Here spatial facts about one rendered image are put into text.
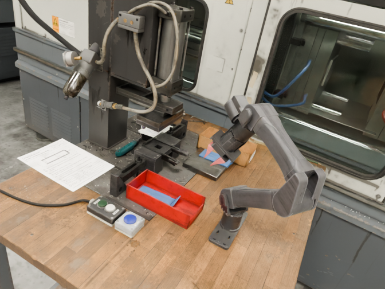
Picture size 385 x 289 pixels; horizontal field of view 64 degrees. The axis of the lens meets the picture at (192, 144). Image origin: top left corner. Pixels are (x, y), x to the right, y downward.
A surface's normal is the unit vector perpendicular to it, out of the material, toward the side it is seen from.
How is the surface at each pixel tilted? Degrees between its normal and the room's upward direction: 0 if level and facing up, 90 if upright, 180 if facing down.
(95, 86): 90
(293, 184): 90
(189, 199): 90
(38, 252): 0
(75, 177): 1
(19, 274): 0
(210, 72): 90
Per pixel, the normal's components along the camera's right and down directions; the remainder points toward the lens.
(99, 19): -0.46, 0.39
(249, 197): -0.88, 0.06
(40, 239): 0.17, -0.85
